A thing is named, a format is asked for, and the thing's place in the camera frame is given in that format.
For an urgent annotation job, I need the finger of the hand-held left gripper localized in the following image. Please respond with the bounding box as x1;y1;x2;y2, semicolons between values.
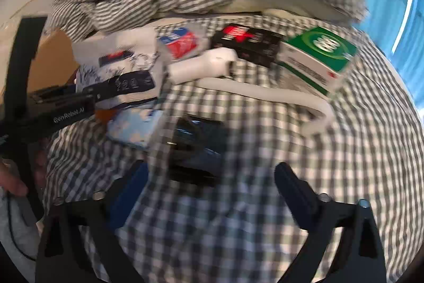
29;83;111;105

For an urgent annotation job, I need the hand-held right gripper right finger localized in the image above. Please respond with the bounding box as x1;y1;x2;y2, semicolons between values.
274;162;388;283

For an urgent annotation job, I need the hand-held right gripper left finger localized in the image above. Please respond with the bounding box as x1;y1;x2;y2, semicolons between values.
35;160;149;283

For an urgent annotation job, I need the brown cardboard box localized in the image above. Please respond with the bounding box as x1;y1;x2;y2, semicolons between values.
26;29;80;94

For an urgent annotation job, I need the white printed plastic bag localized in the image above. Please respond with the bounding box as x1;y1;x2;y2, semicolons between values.
71;28;166;108

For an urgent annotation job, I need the white bottle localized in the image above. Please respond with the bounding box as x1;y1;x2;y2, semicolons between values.
167;49;238;85

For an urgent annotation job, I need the person's left hand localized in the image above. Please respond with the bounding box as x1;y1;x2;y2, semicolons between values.
0;150;47;198

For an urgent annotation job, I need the light blue tissue packet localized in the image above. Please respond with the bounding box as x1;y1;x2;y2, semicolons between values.
106;107;166;153

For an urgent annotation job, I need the dark blue glossy object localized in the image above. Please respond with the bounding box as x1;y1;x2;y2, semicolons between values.
167;115;229;187

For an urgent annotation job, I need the checked bed sheet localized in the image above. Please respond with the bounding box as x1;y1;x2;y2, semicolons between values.
43;16;424;283

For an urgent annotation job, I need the red and blue packet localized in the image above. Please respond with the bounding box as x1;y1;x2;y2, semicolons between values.
159;25;202;61

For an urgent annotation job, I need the grey cloth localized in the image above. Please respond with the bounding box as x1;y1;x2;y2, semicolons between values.
0;193;43;270

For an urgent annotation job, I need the green and white box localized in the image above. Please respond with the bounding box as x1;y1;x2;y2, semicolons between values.
275;26;360;99

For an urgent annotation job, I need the black box red print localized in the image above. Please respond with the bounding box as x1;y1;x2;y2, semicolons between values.
210;23;284;68

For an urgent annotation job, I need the white cable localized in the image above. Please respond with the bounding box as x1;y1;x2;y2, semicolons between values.
195;76;333;136

